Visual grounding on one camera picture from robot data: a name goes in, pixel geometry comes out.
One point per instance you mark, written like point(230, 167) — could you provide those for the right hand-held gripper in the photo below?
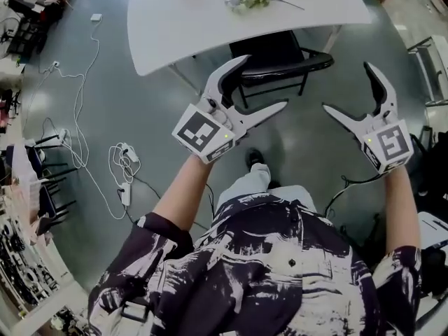
point(390, 145)

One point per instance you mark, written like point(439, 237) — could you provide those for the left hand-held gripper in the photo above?
point(196, 131)

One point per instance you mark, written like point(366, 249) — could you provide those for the person's left forearm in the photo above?
point(178, 194)

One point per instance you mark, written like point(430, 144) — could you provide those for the person's right forearm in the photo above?
point(399, 212)

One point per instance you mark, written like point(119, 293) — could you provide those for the black office chair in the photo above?
point(434, 159)

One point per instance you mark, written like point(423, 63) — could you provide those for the dark blue chair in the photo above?
point(52, 187)

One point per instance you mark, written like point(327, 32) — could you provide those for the person's black left shoe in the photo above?
point(255, 157)

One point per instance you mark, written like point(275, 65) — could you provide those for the person's black shoe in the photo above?
point(255, 157)
point(274, 185)

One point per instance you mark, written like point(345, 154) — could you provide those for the light blue jeans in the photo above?
point(245, 184)

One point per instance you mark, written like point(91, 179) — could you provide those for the person's black right shoe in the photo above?
point(274, 185)

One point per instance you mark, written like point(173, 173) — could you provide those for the white power strip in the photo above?
point(125, 194)
point(130, 152)
point(63, 135)

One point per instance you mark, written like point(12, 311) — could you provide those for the white power adapter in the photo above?
point(96, 17)

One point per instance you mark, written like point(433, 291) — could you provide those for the black and white patterned shirt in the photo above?
point(245, 268)

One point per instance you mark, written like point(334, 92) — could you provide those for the black bag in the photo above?
point(434, 271)

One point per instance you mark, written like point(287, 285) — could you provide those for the cluttered black cart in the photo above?
point(38, 9)

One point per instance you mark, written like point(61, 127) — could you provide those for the cloth-covered table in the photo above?
point(21, 184)

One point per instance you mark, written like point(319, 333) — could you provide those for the white wall plug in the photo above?
point(55, 65)

